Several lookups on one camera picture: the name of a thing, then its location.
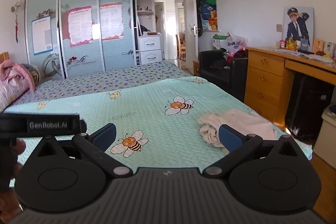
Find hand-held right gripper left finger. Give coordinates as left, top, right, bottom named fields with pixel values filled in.
left=35, top=123, right=133, bottom=179

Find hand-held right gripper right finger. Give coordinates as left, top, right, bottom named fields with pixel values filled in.
left=203, top=124, right=300, bottom=177

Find beige printed pants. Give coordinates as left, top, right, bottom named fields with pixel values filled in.
left=198, top=109, right=279, bottom=156

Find person's left hand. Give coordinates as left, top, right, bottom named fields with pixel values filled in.
left=0, top=139, right=27, bottom=218

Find patterned pillow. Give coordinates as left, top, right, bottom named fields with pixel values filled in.
left=22, top=64, right=41, bottom=85

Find pink knitted blanket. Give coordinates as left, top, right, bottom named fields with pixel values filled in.
left=0, top=60, right=36, bottom=93

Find black armchair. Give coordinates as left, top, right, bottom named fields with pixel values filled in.
left=199, top=49, right=248, bottom=102

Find bee print bedspread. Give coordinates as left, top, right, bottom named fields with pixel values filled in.
left=4, top=76, right=313, bottom=188

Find white sliding door wardrobe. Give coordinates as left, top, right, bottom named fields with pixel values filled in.
left=25, top=0, right=204, bottom=80

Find wooden desk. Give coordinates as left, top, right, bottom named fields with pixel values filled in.
left=244, top=47, right=336, bottom=127

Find black suitcase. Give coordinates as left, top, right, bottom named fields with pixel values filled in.
left=285, top=74, right=335, bottom=140

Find blue bordered poster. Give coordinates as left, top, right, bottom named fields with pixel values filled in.
left=31, top=16, right=53, bottom=55

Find white plastic bag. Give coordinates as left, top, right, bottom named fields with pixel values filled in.
left=223, top=32, right=248, bottom=54

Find white drawer unit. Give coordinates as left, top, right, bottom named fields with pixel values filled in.
left=138, top=35, right=163, bottom=65

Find green box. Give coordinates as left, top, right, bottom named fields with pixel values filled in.
left=212, top=34, right=229, bottom=50

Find white storage box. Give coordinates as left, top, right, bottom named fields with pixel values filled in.
left=314, top=103, right=336, bottom=161

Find wooden chair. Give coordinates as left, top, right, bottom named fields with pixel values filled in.
left=175, top=34, right=186, bottom=59

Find colourful snack packets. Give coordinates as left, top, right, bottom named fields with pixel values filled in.
left=279, top=39, right=310, bottom=51

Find pink bordered poster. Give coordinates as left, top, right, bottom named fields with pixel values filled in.
left=99, top=2, right=124, bottom=41
left=66, top=6, right=94, bottom=47

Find white door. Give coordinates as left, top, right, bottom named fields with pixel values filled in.
left=184, top=0, right=199, bottom=62

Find pilot portrait poster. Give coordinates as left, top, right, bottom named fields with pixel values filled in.
left=283, top=7, right=315, bottom=52

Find colourful hanging bags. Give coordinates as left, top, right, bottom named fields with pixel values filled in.
left=196, top=0, right=218, bottom=36

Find wall hanging ornament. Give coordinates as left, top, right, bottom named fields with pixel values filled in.
left=10, top=0, right=24, bottom=43

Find small photo frame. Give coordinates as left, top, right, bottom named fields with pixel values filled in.
left=312, top=39, right=324, bottom=54
left=324, top=42, right=336, bottom=57

